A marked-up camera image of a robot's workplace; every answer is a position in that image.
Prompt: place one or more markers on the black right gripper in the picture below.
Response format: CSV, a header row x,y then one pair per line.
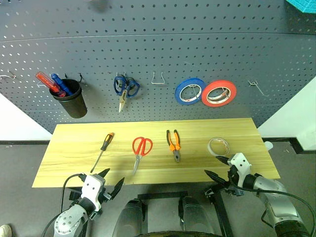
x,y
233,180

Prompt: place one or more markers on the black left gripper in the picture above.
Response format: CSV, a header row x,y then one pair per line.
x,y
106,195

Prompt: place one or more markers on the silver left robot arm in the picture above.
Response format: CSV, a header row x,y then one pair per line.
x,y
69,222

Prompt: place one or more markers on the clear tape roll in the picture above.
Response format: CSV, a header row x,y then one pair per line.
x,y
209,149

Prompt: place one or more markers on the orange black pliers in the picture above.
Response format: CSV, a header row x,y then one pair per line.
x,y
176,155

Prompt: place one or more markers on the small white plastic piece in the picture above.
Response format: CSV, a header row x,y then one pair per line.
x,y
269,145

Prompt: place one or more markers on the red tape roll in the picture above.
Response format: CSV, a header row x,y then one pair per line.
x,y
205,97

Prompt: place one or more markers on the black edged white table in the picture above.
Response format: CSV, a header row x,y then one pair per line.
x,y
296,144

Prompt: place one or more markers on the silver tape hook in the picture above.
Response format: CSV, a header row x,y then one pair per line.
x,y
196,90

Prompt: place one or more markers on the black plastic cup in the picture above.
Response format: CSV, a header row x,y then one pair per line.
x,y
74,106

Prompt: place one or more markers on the blue tape roll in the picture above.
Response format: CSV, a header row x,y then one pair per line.
x,y
178,92

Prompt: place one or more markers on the silver long peg hook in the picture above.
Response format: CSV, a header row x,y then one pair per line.
x,y
259,89

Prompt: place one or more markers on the silver double peg hook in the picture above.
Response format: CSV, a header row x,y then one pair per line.
x,y
118,73

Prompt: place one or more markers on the white shoe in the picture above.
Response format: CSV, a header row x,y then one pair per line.
x,y
5,231

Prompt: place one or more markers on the grey perforated pegboard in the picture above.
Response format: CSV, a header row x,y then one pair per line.
x,y
158,49

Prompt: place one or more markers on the silver curved peg hook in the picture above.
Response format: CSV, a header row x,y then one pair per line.
x,y
11,73

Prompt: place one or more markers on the teal foam block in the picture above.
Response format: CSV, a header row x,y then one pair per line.
x,y
303,5

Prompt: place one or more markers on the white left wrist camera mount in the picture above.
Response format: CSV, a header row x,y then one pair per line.
x,y
92,187

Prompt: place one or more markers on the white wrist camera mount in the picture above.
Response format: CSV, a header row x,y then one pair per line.
x,y
92,187
240,163

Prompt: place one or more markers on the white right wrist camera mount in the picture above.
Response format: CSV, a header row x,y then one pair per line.
x,y
240,163

